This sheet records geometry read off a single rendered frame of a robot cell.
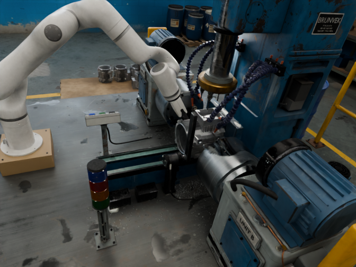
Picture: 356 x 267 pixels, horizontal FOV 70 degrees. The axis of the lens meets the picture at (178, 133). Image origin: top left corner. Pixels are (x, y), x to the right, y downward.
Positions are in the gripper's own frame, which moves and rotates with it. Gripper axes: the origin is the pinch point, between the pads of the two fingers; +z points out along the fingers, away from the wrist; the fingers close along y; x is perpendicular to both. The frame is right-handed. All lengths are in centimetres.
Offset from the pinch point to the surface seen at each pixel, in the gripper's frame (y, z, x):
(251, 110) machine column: 12.9, 8.3, 29.8
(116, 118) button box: -13.3, -12.3, -30.1
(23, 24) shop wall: -544, 13, -158
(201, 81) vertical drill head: 7.1, -18.8, 13.4
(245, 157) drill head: 40.9, -1.6, 9.9
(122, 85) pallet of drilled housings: -233, 89, -36
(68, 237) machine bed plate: 30, -4, -68
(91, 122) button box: -13.0, -17.8, -40.8
